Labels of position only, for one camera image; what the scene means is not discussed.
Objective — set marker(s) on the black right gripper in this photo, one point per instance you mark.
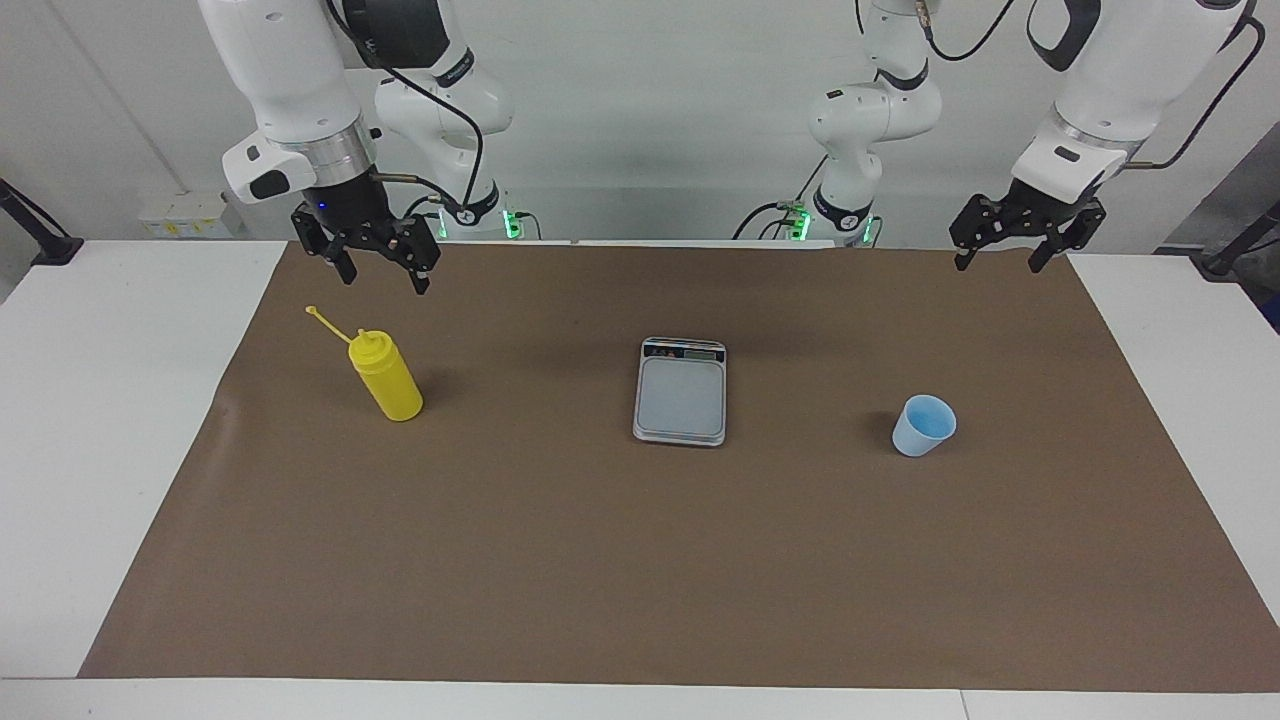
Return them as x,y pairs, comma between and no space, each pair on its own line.
355,210

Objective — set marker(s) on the yellow squeeze bottle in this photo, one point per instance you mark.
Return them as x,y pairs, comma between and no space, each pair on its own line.
390,385

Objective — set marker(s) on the light blue plastic cup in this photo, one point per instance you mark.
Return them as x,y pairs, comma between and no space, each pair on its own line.
920,435

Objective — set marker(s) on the white wall socket box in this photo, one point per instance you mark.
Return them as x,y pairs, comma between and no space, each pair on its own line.
185,215

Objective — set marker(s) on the silver digital kitchen scale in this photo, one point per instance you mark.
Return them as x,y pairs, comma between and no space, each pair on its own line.
680,400

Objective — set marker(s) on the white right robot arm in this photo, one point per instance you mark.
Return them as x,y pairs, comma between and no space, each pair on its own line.
290,80

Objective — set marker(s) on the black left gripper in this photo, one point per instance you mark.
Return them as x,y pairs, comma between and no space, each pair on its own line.
1040,210

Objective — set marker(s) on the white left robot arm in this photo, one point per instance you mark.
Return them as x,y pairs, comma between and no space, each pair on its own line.
1130,70

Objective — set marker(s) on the black clamp stand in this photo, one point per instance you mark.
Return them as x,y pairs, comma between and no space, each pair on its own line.
55,248
1225,262

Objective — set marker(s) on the brown paper table mat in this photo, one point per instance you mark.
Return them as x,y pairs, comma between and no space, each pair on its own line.
600,560

